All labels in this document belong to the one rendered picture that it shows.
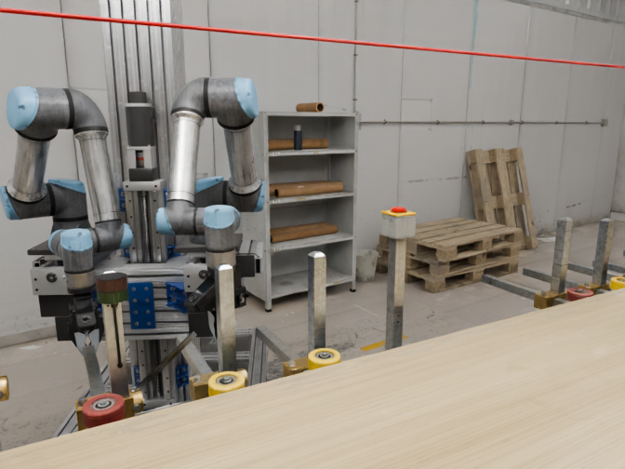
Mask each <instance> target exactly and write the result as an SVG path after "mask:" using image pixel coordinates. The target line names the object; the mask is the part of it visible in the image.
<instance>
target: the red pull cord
mask: <svg viewBox="0 0 625 469"><path fill-rule="evenodd" d="M0 13H10V14H21V15H32V16H42V17H52V18H63V19H73V20H93V21H104V22H114V23H124V24H135V25H145V26H156V27H167V28H177V29H187V30H197V31H208V32H218V33H229V34H249V35H259V36H270V37H280V38H290V39H301V40H312V41H322V42H332V43H342V44H353V45H363V46H374V47H394V48H404V49H415V50H425V51H435V52H446V53H457V54H467V55H477V56H488V57H498V58H508V59H519V60H539V61H549V62H560V63H570V64H580V65H591V66H602V67H612V68H622V69H625V66H620V65H610V64H600V63H590V62H580V61H571V60H551V59H542V58H531V57H521V56H512V55H501V54H491V53H482V52H471V51H461V50H452V49H441V48H431V47H412V46H403V45H393V44H382V43H373V42H363V41H353V40H343V39H333V38H323V37H313V36H303V35H293V34H283V33H264V32H254V31H244V30H234V29H224V28H214V27H205V26H194V25H184V24H175V23H164V22H154V21H145V20H125V19H116V18H105V17H95V16H86V15H75V14H65V13H56V12H45V11H35V10H26V9H16V8H6V7H0Z"/></svg>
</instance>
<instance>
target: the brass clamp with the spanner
mask: <svg viewBox="0 0 625 469"><path fill-rule="evenodd" d="M128 390H129V397H125V398H124V400H125V407H126V416H125V418H124V420H125V419H128V418H132V417H135V413H138V412H142V411H144V405H143V397H142V393H141V390H140V389H138V390H133V391H131V389H130V388H128ZM78 400H79V399H78ZM78 400H75V401H74V402H75V410H76V418H77V425H78V432H79V431H83V430H86V429H89V428H86V427H85V426H84V423H83V414H82V407H78V405H77V404H78Z"/></svg>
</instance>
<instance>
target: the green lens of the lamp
mask: <svg viewBox="0 0 625 469"><path fill-rule="evenodd" d="M96 291H97V290H96ZM128 298H129V297H128V287H127V288H126V289H124V290H122V291H118V292H114V293H100V292H98V291H97V301H98V302H99V303H103V304H113V303H118V302H124V301H126V300H127V299H128Z"/></svg>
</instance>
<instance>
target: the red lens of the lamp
mask: <svg viewBox="0 0 625 469"><path fill-rule="evenodd" d="M125 275H126V274H125ZM95 282H96V290H97V291H101V292H112V291H117V290H121V289H124V288H127V275H126V276H125V277H123V278H120V279H117V280H112V281H101V280H98V279H97V277H95Z"/></svg>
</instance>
